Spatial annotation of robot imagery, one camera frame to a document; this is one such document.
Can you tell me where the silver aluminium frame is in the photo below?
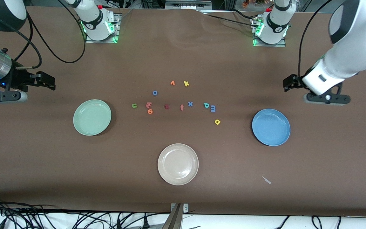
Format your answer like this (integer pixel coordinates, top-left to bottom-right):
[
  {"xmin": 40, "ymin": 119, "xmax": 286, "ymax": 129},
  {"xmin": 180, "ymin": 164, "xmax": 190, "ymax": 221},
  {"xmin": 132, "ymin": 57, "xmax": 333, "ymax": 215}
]
[{"xmin": 165, "ymin": 0, "xmax": 212, "ymax": 10}]

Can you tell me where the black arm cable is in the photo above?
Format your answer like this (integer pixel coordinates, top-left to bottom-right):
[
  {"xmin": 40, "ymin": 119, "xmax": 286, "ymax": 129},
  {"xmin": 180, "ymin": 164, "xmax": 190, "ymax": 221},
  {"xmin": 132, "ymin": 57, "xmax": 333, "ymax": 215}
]
[
  {"xmin": 11, "ymin": 0, "xmax": 86, "ymax": 70},
  {"xmin": 297, "ymin": 0, "xmax": 334, "ymax": 78}
]

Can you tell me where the beige plate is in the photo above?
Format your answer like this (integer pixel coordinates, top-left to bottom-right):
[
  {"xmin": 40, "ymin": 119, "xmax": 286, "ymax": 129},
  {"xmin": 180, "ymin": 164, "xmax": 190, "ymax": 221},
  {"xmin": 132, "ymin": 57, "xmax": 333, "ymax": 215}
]
[{"xmin": 158, "ymin": 143, "xmax": 199, "ymax": 186}]

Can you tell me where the thin black power cable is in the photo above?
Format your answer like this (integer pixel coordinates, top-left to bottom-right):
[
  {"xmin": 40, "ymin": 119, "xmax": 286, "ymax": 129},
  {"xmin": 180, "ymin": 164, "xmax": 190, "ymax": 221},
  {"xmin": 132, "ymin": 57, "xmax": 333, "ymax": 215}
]
[{"xmin": 200, "ymin": 9, "xmax": 260, "ymax": 26}]

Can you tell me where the grey metal bar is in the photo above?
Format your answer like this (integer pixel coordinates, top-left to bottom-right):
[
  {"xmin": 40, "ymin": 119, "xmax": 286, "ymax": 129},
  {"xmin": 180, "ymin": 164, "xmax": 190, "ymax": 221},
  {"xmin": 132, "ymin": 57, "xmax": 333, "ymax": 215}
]
[{"xmin": 162, "ymin": 204, "xmax": 183, "ymax": 229}]

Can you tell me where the silver bracket plate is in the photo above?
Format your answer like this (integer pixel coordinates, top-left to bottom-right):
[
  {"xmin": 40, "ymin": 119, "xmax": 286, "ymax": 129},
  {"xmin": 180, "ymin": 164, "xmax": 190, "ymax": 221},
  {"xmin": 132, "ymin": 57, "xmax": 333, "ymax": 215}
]
[{"xmin": 170, "ymin": 203, "xmax": 189, "ymax": 213}]

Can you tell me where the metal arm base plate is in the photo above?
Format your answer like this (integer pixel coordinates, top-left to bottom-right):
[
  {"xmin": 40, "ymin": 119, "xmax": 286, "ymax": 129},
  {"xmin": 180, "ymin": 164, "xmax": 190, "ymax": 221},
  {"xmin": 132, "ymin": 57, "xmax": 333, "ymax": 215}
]
[
  {"xmin": 85, "ymin": 13, "xmax": 120, "ymax": 44},
  {"xmin": 252, "ymin": 17, "xmax": 287, "ymax": 47}
]

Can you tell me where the green plate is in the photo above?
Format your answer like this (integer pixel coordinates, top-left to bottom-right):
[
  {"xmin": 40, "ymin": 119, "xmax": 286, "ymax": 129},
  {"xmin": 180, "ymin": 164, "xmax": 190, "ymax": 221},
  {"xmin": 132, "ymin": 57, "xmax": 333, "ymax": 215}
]
[{"xmin": 73, "ymin": 99, "xmax": 112, "ymax": 136}]

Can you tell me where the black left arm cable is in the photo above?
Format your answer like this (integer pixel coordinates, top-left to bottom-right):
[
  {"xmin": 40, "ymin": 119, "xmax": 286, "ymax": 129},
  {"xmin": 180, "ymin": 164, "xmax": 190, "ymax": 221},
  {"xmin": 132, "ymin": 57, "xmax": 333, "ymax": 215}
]
[{"xmin": 297, "ymin": 0, "xmax": 334, "ymax": 78}]

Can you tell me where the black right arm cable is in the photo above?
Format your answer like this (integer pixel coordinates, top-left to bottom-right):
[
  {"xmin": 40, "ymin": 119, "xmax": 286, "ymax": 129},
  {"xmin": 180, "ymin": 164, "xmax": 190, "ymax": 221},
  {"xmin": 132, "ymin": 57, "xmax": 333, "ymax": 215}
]
[{"xmin": 11, "ymin": 0, "xmax": 86, "ymax": 70}]

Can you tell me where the brown table cover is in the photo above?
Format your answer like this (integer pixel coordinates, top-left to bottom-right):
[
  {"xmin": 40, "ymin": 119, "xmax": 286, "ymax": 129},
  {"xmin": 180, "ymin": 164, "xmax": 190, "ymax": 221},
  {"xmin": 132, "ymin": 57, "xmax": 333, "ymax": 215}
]
[{"xmin": 0, "ymin": 6, "xmax": 366, "ymax": 217}]

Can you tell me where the blue plate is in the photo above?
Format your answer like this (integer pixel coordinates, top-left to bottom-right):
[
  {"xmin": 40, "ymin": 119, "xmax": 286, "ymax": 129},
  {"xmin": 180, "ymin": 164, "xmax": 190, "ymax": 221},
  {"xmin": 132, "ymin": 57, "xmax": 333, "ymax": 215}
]
[{"xmin": 252, "ymin": 109, "xmax": 291, "ymax": 147}]

